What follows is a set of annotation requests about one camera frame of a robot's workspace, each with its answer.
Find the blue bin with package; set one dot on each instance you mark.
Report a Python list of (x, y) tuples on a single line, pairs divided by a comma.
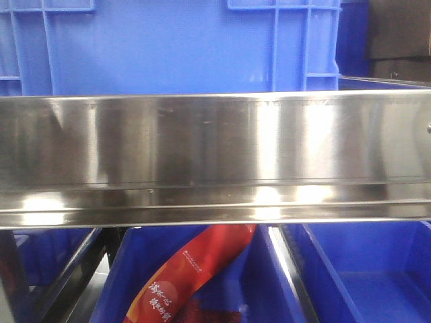
[(255, 284)]

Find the blue bin lower right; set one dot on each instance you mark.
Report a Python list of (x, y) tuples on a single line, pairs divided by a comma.
[(364, 271)]

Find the red snack package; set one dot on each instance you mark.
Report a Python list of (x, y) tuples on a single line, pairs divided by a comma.
[(187, 270)]

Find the stainless steel shelf beam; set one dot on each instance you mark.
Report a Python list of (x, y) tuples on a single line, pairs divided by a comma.
[(298, 157)]

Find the large blue plastic crate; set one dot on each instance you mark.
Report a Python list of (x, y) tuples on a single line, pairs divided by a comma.
[(64, 48)]

